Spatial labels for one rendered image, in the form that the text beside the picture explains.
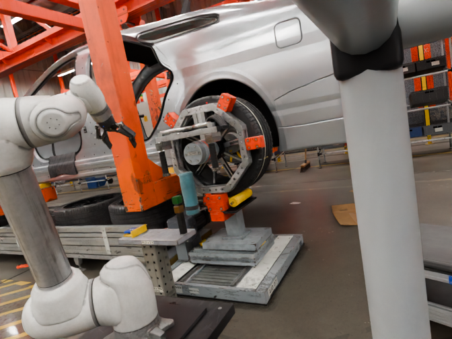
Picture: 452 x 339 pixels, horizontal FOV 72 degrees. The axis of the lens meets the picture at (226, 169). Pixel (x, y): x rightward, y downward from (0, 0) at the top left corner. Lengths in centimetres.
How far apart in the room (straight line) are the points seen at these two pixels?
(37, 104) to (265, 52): 157
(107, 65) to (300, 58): 121
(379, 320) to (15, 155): 87
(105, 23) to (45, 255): 159
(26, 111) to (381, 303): 83
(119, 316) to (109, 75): 150
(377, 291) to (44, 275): 100
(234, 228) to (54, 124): 153
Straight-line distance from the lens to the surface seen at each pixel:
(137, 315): 115
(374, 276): 17
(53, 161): 373
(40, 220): 102
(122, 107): 215
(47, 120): 85
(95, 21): 230
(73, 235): 294
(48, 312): 115
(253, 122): 186
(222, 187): 191
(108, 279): 112
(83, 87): 141
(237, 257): 207
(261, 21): 222
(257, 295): 181
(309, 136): 208
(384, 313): 18
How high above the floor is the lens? 95
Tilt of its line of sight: 7 degrees down
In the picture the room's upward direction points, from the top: 10 degrees counter-clockwise
